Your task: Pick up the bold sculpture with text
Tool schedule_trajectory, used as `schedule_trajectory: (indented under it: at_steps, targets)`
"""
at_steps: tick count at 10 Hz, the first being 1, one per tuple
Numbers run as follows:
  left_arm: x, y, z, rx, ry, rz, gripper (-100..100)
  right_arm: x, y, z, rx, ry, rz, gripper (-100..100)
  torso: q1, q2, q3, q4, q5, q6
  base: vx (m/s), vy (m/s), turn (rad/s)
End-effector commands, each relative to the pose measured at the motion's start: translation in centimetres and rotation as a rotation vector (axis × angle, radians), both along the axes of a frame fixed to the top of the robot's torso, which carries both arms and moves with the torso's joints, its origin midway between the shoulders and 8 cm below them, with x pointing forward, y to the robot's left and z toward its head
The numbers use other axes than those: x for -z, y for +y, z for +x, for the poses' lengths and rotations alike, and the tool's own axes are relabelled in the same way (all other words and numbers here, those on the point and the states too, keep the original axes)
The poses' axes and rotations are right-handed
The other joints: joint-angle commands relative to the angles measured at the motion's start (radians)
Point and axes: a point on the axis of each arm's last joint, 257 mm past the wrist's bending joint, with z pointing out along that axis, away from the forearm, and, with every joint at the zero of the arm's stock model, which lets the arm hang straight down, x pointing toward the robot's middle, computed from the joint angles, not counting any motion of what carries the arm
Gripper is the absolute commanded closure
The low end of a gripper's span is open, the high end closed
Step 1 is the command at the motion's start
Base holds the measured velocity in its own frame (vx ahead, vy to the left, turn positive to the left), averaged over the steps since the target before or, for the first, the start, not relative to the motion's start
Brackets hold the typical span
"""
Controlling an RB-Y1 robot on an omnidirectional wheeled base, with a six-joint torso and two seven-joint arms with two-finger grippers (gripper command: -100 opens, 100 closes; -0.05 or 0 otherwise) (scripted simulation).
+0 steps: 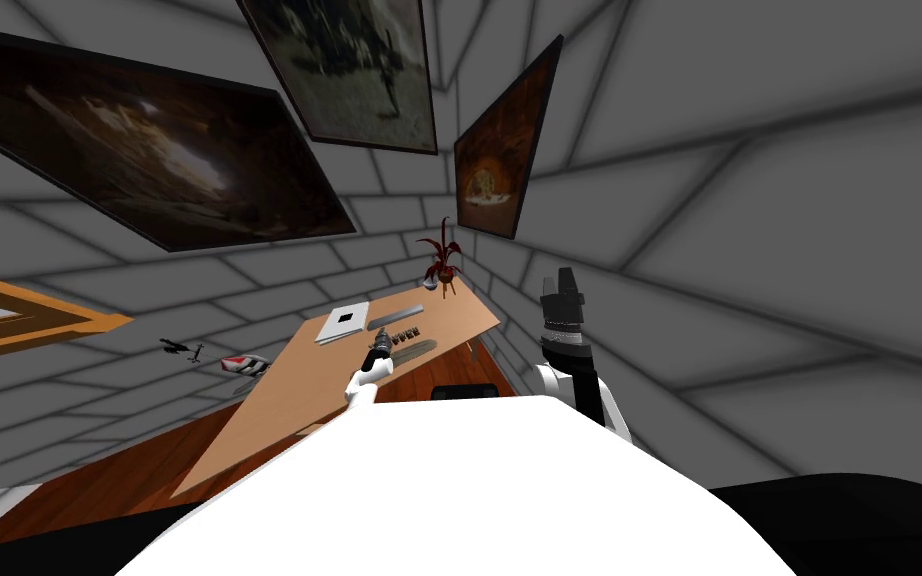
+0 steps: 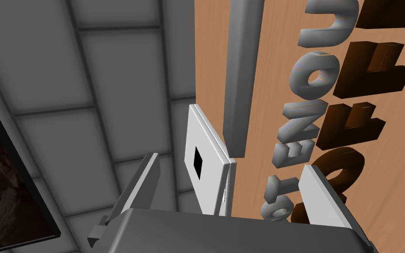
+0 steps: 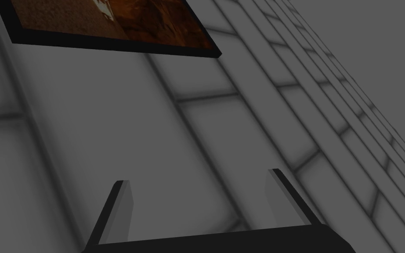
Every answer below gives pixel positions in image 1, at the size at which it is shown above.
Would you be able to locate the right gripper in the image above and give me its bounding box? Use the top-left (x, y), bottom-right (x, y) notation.
top-left (540, 267), bottom-right (587, 326)

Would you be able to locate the grey flat bar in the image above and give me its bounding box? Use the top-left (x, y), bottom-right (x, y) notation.
top-left (366, 303), bottom-right (425, 332)

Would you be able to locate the white closed laptop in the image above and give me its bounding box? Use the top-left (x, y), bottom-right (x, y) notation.
top-left (313, 301), bottom-right (372, 346)

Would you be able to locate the red potted plant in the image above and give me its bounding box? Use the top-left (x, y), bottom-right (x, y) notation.
top-left (416, 215), bottom-right (465, 300)

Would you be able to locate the light brown wooden desk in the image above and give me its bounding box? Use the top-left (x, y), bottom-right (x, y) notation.
top-left (168, 279), bottom-right (502, 501)

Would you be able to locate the brown orange framed picture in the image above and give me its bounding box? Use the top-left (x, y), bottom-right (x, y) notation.
top-left (452, 33), bottom-right (566, 242)

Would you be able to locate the red white toy helicopter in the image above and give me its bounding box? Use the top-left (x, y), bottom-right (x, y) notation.
top-left (158, 336), bottom-right (274, 396)

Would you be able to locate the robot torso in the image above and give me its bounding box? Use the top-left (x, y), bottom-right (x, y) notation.
top-left (112, 383), bottom-right (798, 576)

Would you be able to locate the grey framed picture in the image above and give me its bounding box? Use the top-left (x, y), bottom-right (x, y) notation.
top-left (235, 0), bottom-right (440, 157)

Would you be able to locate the large dark cave picture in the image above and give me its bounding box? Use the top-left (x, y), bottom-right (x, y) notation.
top-left (0, 21), bottom-right (358, 254)

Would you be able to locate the orange framed window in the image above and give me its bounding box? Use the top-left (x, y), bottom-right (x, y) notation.
top-left (0, 263), bottom-right (135, 369)

